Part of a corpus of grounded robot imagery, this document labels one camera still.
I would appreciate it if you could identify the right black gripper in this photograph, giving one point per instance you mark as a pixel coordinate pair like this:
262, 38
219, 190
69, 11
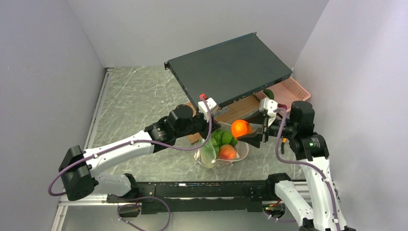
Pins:
255, 138

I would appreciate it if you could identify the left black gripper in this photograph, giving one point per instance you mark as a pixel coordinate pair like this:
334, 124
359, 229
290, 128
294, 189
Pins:
205, 130

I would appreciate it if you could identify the orange fake fruit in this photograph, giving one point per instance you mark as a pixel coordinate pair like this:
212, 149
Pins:
240, 128

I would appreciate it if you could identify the clear zip top bag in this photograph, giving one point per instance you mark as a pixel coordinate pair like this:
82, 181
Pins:
242, 149

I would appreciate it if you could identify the red orange fake peach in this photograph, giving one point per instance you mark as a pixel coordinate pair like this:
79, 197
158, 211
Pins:
227, 152

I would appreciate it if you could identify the purple fake eggplant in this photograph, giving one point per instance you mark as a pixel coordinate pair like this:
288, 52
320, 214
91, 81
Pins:
282, 106

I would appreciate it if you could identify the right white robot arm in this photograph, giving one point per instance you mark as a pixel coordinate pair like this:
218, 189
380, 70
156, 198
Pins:
298, 144

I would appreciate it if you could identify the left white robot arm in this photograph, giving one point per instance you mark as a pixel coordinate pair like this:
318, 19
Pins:
83, 172

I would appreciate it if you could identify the green fake lettuce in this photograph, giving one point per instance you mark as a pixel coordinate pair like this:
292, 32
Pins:
208, 153

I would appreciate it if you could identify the brown wooden board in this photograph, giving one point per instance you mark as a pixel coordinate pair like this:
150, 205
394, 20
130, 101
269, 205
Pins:
237, 110

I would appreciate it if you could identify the pink perforated plastic tray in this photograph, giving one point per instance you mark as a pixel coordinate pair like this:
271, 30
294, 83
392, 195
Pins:
288, 91

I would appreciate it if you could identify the dark rack server chassis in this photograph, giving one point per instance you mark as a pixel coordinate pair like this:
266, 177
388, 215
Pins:
228, 71

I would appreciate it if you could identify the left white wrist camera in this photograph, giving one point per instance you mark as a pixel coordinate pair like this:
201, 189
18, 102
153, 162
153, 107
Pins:
207, 106

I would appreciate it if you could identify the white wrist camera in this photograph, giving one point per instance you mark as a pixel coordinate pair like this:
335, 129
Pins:
207, 106
267, 108

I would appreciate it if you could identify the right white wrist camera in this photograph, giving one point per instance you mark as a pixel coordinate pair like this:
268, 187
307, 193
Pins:
267, 108

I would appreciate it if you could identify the orange handled pliers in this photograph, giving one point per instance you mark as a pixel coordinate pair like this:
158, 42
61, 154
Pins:
282, 146

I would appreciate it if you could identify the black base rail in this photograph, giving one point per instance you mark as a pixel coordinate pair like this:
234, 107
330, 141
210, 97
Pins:
197, 196

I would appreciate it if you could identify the aluminium frame rail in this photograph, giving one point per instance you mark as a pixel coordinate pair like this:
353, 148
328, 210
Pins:
94, 199

